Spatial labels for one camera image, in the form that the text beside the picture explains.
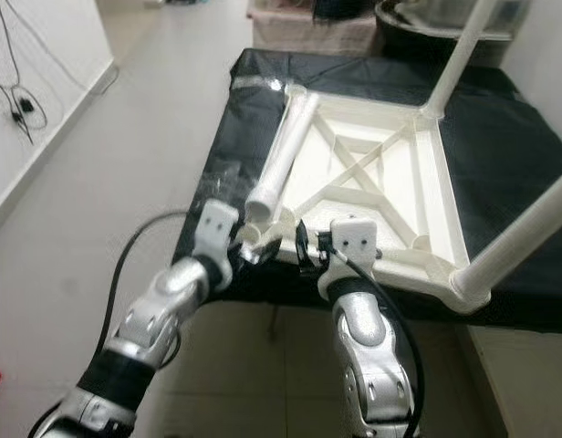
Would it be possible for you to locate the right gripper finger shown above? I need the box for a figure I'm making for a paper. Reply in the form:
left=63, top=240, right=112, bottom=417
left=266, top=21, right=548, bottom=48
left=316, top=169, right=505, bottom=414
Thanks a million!
left=294, top=219, right=315, bottom=271

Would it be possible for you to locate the white plastic table leg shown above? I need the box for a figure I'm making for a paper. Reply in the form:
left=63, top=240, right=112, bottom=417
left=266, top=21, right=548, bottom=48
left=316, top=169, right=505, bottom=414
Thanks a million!
left=450, top=164, right=562, bottom=311
left=245, top=87, right=321, bottom=224
left=422, top=0, right=501, bottom=120

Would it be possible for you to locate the white upturned children table top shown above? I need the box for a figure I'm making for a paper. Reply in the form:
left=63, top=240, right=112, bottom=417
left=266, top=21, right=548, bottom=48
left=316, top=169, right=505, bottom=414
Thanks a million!
left=243, top=80, right=492, bottom=311

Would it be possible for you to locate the narrow clear tape strip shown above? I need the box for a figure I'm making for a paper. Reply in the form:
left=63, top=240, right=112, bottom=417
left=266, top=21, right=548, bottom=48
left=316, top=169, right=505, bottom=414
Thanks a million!
left=234, top=75, right=296, bottom=92

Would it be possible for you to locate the beige cloth covered bench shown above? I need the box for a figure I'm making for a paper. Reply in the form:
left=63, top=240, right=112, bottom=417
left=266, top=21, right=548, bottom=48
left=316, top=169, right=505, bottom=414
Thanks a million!
left=249, top=5, right=380, bottom=56

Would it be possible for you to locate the black tablecloth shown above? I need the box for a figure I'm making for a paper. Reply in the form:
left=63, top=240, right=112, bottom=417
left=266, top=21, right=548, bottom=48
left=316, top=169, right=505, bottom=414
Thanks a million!
left=176, top=47, right=562, bottom=334

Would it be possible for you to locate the black bag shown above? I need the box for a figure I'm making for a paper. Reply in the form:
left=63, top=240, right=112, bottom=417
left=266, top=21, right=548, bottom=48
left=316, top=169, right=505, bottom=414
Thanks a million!
left=313, top=0, right=378, bottom=21

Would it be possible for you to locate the black wok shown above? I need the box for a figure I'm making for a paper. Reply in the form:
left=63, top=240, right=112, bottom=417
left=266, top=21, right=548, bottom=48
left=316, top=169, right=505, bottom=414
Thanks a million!
left=374, top=0, right=533, bottom=42

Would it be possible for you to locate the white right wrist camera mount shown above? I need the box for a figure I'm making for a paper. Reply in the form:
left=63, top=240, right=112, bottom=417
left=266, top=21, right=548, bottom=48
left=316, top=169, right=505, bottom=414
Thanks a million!
left=317, top=217, right=380, bottom=297

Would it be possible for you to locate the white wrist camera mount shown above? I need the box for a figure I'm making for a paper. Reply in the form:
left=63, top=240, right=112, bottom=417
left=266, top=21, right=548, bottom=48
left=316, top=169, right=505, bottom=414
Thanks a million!
left=317, top=217, right=380, bottom=297
left=194, top=201, right=241, bottom=273

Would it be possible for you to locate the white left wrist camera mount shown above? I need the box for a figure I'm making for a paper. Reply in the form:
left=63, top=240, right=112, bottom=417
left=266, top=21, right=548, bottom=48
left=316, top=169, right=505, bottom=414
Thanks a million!
left=194, top=201, right=241, bottom=273

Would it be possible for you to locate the black wall power cable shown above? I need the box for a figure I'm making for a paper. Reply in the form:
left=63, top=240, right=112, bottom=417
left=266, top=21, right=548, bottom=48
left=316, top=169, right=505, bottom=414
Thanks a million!
left=0, top=0, right=122, bottom=142

